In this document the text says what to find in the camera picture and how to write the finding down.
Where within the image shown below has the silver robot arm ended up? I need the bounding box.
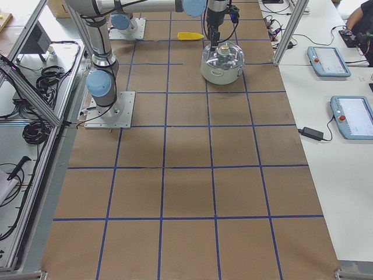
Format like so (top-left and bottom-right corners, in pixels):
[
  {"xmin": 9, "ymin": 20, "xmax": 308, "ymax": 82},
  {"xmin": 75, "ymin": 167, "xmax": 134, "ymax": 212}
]
[
  {"xmin": 67, "ymin": 1, "xmax": 239, "ymax": 117},
  {"xmin": 110, "ymin": 13, "xmax": 138, "ymax": 40}
]

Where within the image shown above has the aluminium frame post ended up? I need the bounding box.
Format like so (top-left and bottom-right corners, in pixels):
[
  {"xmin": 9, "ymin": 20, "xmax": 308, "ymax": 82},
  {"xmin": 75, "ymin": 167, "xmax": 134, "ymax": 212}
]
[{"xmin": 273, "ymin": 0, "xmax": 309, "ymax": 67}]

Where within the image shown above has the glass pot lid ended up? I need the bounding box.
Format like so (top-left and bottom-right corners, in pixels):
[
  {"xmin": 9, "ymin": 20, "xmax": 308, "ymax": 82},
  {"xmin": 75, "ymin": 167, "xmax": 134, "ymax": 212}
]
[{"xmin": 201, "ymin": 41, "xmax": 245, "ymax": 70}]

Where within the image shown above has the black power adapter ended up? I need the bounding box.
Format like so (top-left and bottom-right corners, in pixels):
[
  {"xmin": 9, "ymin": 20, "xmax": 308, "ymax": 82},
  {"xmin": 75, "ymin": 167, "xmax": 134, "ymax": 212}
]
[{"xmin": 298, "ymin": 127, "xmax": 323, "ymax": 141}]

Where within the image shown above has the white steel pot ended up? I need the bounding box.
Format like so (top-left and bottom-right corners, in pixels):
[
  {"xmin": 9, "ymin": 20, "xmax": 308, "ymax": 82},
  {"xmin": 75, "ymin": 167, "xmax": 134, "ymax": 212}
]
[{"xmin": 200, "ymin": 58, "xmax": 244, "ymax": 85}]

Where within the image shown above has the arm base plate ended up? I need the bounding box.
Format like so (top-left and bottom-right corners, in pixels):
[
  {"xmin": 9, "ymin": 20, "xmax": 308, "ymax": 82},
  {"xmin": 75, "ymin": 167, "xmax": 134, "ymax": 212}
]
[
  {"xmin": 83, "ymin": 92, "xmax": 136, "ymax": 129},
  {"xmin": 109, "ymin": 15, "xmax": 146, "ymax": 41}
]

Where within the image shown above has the far blue teach pendant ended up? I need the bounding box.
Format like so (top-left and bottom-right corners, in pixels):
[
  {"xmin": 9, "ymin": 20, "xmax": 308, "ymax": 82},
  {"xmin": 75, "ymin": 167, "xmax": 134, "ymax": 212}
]
[{"xmin": 307, "ymin": 46, "xmax": 351, "ymax": 78}]

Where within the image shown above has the cardboard box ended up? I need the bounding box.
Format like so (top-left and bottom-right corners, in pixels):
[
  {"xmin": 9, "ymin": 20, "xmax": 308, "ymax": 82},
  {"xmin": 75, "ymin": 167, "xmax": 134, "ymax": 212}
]
[{"xmin": 47, "ymin": 0, "xmax": 71, "ymax": 19}]

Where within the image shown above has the coiled black cable bundle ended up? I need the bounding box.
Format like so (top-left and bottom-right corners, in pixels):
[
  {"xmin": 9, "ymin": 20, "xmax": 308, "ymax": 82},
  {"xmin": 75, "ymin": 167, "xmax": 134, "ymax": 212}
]
[{"xmin": 22, "ymin": 120, "xmax": 51, "ymax": 145}]

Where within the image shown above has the person in dark shirt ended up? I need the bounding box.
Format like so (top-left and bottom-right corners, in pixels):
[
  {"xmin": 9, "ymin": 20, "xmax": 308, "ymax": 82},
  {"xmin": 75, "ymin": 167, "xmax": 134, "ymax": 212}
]
[{"xmin": 346, "ymin": 0, "xmax": 372, "ymax": 33}]

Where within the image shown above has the near blue teach pendant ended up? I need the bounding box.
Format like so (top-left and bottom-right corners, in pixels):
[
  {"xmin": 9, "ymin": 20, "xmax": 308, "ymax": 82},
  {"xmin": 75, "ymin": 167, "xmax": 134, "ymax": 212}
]
[{"xmin": 330, "ymin": 96, "xmax": 372, "ymax": 140}]

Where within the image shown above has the blue teach pendant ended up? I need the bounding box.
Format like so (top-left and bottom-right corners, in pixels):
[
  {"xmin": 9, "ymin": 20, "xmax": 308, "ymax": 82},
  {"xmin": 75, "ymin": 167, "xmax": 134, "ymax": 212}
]
[
  {"xmin": 330, "ymin": 96, "xmax": 372, "ymax": 140},
  {"xmin": 307, "ymin": 46, "xmax": 351, "ymax": 78}
]

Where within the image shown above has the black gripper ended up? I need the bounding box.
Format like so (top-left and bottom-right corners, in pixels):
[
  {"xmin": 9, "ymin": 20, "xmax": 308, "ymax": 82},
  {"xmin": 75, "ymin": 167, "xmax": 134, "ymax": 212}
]
[{"xmin": 205, "ymin": 0, "xmax": 240, "ymax": 52}]

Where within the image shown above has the grey control box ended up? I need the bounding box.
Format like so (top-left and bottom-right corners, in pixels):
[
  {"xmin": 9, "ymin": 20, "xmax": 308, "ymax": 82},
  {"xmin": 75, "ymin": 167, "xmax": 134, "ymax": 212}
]
[{"xmin": 20, "ymin": 21, "xmax": 51, "ymax": 62}]

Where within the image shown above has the brown paper table mat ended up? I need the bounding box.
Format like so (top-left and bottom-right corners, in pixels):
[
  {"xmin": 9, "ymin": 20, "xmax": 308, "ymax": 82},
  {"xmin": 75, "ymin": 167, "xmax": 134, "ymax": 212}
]
[{"xmin": 41, "ymin": 1, "xmax": 339, "ymax": 279}]

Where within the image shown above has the yellow corn cob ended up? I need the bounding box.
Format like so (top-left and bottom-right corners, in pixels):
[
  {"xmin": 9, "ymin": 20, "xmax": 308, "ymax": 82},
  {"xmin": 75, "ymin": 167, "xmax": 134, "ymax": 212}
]
[{"xmin": 177, "ymin": 31, "xmax": 205, "ymax": 41}]

